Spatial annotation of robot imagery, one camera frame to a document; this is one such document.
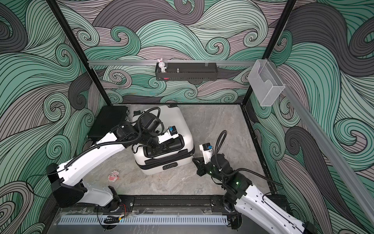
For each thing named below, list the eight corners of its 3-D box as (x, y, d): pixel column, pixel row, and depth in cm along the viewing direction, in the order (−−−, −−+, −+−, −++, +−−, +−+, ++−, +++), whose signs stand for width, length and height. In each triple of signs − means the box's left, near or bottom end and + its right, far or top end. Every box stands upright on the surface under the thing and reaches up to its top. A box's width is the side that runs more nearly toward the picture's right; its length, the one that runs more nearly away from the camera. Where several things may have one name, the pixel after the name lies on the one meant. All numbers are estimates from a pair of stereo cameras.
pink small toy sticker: (109, 182, 82) (107, 180, 80) (112, 172, 86) (110, 170, 83) (117, 182, 82) (115, 180, 80) (120, 172, 86) (118, 170, 83)
